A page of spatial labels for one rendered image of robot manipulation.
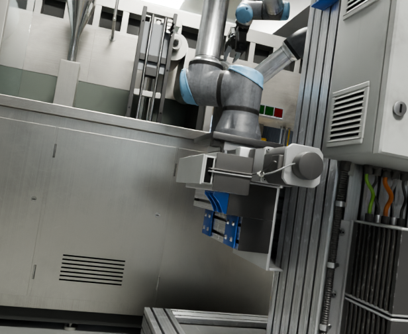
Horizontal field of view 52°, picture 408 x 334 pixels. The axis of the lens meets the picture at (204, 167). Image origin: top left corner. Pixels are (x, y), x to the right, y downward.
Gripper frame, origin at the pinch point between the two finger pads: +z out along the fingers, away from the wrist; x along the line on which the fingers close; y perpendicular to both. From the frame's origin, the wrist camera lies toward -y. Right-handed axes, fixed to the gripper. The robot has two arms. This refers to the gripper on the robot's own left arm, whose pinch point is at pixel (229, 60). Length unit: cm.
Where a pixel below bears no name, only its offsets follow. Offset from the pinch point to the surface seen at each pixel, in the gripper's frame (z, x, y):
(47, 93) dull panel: 48, 86, 7
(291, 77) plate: 24, -51, 35
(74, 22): 8, 75, 15
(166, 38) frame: -3.2, 32.2, 1.2
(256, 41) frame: 13, -26, 49
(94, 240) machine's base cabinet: 44, 50, -81
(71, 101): 31, 71, -15
